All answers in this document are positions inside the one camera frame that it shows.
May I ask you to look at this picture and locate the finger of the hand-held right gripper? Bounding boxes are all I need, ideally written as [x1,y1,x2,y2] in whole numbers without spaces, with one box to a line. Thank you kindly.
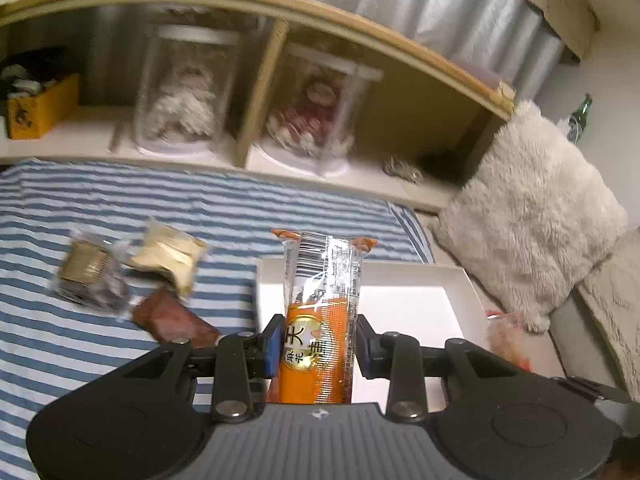
[550,376,635,437]

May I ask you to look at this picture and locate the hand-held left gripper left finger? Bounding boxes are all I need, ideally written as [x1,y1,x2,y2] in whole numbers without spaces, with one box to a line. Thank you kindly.
[117,314,286,423]

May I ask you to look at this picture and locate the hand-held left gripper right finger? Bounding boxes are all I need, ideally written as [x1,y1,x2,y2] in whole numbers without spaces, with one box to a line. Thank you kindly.
[355,312,531,423]

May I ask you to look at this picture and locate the long orange snack packet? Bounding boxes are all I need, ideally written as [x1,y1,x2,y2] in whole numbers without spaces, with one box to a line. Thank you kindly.
[271,229,378,406]

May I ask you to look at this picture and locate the white shallow box tray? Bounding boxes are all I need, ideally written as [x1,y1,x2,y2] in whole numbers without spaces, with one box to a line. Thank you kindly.
[255,255,493,411]

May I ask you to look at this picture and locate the brown snack packet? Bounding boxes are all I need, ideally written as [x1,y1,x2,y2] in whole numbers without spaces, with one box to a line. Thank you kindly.
[131,286,222,348]

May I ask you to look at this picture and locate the cream yellow snack packet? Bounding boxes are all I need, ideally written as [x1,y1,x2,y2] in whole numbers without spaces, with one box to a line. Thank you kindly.
[124,219,210,297]

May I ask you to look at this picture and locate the clear packet with brown cake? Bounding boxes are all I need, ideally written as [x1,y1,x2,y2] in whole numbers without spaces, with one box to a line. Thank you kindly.
[47,230,132,318]

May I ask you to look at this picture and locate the beige knit cushion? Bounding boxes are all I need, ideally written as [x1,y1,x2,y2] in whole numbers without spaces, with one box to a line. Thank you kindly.
[572,230,640,391]

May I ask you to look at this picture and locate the twine bundle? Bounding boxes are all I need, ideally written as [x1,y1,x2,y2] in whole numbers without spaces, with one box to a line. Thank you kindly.
[382,155,426,183]

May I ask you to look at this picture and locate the white fluffy pillow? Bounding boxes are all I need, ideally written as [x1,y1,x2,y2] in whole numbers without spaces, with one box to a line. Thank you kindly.
[431,100,630,335]

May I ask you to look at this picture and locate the blue white striped blanket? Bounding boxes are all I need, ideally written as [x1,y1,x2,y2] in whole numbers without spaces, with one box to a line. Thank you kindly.
[0,159,436,480]

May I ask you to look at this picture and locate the clear case with pink doll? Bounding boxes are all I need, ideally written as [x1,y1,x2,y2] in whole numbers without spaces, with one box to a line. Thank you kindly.
[252,42,383,178]

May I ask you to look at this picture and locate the clear case with white doll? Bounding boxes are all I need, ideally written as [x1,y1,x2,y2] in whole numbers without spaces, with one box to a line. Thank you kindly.
[134,25,241,157]

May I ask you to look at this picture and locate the pale book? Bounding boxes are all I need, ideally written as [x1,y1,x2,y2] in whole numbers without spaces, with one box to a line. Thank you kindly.
[462,62,503,88]

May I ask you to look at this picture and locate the wooden shelf unit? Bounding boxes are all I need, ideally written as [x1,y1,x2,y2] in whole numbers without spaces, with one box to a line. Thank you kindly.
[0,0,516,213]

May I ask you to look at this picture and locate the yellow cardboard box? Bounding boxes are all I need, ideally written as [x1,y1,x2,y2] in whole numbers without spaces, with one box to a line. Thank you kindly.
[6,72,81,141]

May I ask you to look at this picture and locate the grey curtain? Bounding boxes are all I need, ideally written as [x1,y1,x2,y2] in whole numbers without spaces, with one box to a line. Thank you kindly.
[90,0,568,98]

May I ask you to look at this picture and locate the beige paper valance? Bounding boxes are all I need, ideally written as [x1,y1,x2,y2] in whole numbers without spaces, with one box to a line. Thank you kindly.
[487,0,601,61]

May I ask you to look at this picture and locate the green bottle with string lights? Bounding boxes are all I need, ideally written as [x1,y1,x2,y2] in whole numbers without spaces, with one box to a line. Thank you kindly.
[567,94,593,143]

